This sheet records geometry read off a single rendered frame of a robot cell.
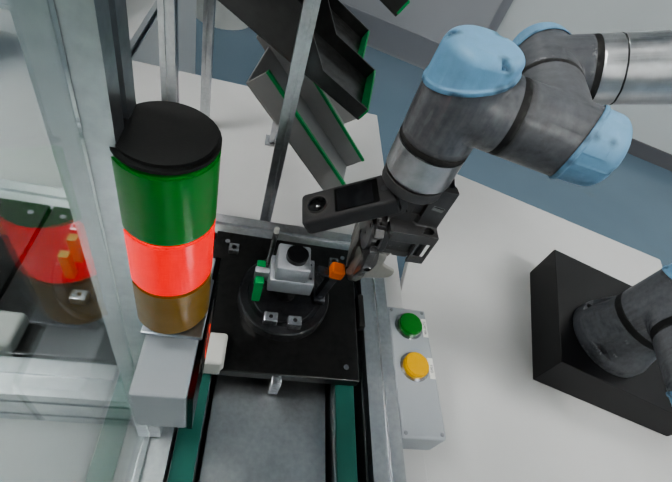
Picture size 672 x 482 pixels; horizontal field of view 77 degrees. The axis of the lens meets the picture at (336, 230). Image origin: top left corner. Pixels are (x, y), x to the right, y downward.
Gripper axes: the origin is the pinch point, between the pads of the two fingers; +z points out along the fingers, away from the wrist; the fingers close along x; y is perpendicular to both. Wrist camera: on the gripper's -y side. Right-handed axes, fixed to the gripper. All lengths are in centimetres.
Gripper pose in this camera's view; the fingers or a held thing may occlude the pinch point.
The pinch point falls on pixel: (347, 271)
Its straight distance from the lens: 61.6
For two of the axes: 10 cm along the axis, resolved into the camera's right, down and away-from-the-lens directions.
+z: -2.6, 6.3, 7.3
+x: -0.2, -7.6, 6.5
